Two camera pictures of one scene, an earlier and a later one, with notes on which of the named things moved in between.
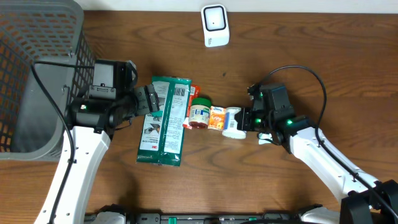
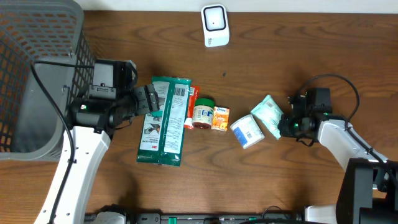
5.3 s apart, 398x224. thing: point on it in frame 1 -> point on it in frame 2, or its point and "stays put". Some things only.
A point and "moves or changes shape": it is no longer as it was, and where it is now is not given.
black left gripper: x=150 y=99 stays put
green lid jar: x=199 y=112 moves or changes shape
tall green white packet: x=161 y=137 stays put
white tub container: x=230 y=124 moves or changes shape
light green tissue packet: x=265 y=135 moves or changes shape
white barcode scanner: x=215 y=25 stays put
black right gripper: x=245 y=122 -> x=284 y=126
